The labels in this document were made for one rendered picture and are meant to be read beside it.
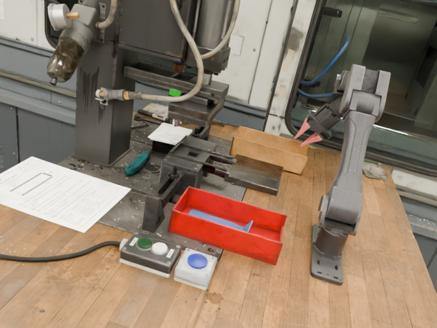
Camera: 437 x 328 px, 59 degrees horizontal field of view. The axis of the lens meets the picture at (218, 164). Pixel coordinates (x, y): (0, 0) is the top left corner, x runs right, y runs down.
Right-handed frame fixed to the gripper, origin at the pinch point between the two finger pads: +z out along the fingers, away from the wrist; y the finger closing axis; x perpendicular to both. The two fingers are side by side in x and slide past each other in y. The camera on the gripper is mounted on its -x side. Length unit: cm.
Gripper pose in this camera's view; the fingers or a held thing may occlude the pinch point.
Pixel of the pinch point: (299, 140)
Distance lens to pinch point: 130.2
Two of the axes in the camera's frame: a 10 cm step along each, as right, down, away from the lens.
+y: -6.9, -7.2, -0.9
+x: -2.5, 3.5, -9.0
